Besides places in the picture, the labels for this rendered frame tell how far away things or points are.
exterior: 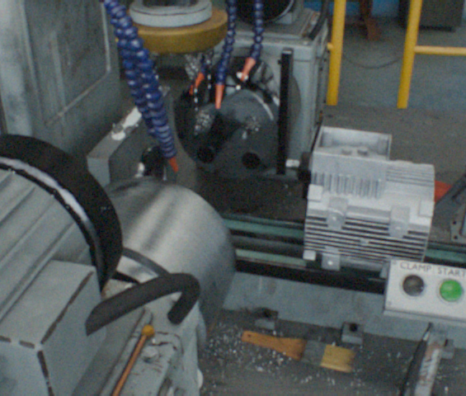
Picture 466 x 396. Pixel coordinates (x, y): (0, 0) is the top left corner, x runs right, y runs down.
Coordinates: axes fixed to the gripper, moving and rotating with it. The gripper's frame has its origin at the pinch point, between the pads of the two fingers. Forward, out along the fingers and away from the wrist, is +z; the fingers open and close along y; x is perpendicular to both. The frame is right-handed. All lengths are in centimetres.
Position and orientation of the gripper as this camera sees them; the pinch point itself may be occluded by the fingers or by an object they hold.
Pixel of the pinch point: (454, 197)
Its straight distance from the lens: 99.8
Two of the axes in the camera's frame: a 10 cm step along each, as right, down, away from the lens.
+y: -2.5, 5.1, -8.2
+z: -4.8, 6.7, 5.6
